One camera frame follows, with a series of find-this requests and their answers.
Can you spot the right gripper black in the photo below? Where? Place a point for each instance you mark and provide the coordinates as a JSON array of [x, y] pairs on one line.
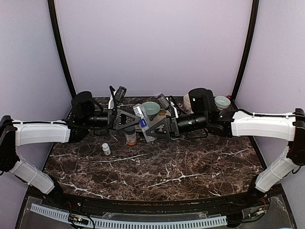
[[171, 127]]

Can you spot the white slotted cable duct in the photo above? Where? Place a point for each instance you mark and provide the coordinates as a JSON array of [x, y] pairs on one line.
[[130, 221]]

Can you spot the small white pill bottle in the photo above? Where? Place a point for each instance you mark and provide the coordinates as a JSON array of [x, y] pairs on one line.
[[106, 149]]

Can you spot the green ceramic bowl on plate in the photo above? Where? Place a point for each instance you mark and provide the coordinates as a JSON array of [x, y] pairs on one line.
[[152, 109]]

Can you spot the black frame post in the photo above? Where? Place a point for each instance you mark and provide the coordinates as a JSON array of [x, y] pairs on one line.
[[60, 48], [247, 48]]

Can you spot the clear plastic pill organizer box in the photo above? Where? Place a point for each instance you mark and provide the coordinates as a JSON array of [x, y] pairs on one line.
[[140, 112]]

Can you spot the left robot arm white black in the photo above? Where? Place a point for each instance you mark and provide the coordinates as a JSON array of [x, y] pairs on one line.
[[87, 115]]

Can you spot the left black frame post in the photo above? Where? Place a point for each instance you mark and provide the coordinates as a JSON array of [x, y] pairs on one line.
[[60, 48]]

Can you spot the square floral ceramic plate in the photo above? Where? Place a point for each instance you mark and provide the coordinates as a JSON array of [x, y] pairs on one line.
[[161, 115]]

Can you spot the beige ceramic mug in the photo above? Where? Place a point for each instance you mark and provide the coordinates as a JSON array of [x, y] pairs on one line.
[[187, 104]]

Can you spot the right black frame post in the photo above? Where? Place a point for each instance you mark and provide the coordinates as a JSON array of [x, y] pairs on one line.
[[247, 48]]

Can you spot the black front table rail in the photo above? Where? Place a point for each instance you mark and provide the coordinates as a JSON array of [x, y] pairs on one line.
[[223, 205]]

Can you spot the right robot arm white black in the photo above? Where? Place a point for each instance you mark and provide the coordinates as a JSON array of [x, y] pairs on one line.
[[231, 123]]

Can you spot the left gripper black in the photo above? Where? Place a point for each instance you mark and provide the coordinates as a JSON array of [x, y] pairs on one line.
[[114, 119]]

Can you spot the orange pill bottle grey cap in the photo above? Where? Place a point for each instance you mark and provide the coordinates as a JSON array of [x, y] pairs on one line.
[[130, 135]]

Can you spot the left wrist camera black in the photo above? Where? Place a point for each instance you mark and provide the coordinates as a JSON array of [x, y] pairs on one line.
[[120, 94]]

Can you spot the small green bowl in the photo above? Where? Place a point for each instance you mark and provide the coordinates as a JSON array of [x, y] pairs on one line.
[[222, 102]]

